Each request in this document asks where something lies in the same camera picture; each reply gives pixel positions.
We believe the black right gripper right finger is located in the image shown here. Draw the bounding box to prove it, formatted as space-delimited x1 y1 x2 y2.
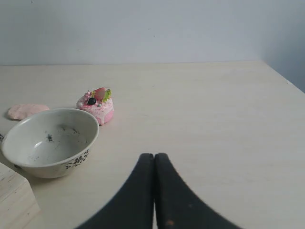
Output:
154 153 239 229

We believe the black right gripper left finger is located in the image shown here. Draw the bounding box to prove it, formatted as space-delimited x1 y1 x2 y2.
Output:
78 153 154 229

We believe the pink putty lump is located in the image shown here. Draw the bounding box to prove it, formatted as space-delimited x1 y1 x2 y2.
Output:
7 104 49 120

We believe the white ceramic bowl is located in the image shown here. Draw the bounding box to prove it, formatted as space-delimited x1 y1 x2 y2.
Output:
0 108 100 178

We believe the pink toy cake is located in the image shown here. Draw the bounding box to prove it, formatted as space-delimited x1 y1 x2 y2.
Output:
76 87 114 125

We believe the light wooden cube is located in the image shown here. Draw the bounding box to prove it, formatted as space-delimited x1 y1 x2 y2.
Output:
0 164 40 229

